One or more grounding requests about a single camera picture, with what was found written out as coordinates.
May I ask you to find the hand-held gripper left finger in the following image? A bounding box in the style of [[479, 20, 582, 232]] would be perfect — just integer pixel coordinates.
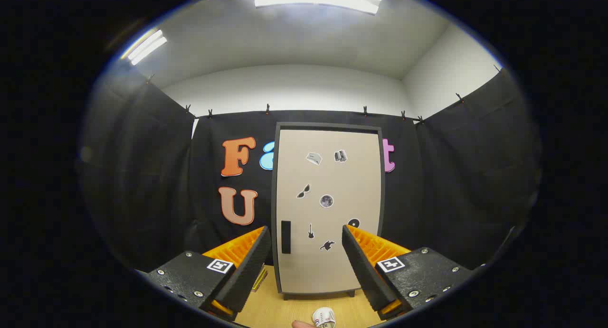
[[146, 225, 272, 322]]

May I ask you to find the black backdrop cloth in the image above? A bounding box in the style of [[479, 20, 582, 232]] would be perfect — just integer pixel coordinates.
[[81, 67, 542, 272]]

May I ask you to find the white slipper shoe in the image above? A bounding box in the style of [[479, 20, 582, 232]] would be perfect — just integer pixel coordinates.
[[312, 307, 336, 328]]

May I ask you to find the narrow ceiling light panel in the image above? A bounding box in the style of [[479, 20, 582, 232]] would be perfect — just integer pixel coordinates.
[[126, 29, 168, 66]]

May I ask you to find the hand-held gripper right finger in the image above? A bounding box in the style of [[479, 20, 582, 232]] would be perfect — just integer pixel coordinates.
[[342, 225, 476, 321]]

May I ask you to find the dark grey shoe cabinet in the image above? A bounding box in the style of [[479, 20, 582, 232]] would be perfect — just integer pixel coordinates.
[[271, 122, 385, 301]]

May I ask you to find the stack of books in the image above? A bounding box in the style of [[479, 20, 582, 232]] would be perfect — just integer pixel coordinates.
[[252, 265, 268, 291]]

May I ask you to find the row of black clips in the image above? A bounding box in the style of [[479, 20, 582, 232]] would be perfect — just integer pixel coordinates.
[[146, 65, 502, 125]]

